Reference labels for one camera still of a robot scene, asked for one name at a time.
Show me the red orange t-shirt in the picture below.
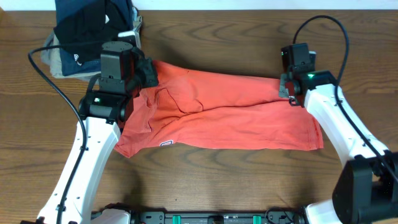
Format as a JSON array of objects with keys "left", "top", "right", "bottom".
[{"left": 115, "top": 60, "right": 323, "bottom": 157}]

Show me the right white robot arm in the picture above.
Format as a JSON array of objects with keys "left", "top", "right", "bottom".
[{"left": 279, "top": 70, "right": 397, "bottom": 223}]

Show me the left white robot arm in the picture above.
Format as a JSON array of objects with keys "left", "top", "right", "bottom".
[{"left": 33, "top": 39, "right": 159, "bottom": 223}]

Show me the black folded garment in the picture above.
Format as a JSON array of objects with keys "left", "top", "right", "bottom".
[{"left": 54, "top": 0, "right": 132, "bottom": 64}]

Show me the navy blue folded garment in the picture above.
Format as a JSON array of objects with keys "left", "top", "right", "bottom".
[{"left": 53, "top": 0, "right": 133, "bottom": 77}]

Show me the grey khaki folded garment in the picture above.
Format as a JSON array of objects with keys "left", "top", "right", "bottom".
[{"left": 40, "top": 6, "right": 142, "bottom": 80}]

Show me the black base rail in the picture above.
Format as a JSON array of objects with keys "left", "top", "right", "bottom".
[{"left": 91, "top": 203, "right": 307, "bottom": 224}]

